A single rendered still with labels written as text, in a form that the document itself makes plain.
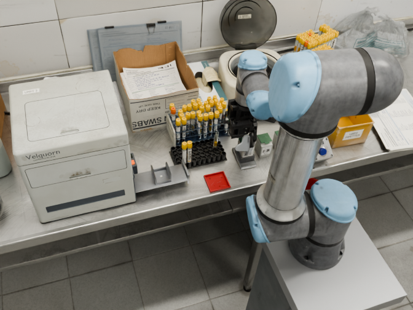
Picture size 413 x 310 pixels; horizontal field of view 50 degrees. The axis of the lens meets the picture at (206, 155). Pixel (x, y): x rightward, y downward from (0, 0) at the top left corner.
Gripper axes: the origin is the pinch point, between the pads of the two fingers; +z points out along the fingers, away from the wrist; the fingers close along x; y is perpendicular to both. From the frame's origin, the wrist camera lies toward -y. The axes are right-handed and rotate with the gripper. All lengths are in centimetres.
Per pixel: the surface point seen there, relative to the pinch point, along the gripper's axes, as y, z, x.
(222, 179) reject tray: 9.8, 5.9, 6.7
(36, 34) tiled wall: 58, -16, -55
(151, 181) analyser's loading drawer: 32.4, 2.1, 4.7
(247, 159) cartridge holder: 0.2, 3.6, 2.7
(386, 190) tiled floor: -107, 94, -26
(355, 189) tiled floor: -91, 94, -32
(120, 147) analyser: 40.5, -19.0, 8.3
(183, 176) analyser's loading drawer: 22.5, 2.1, 5.4
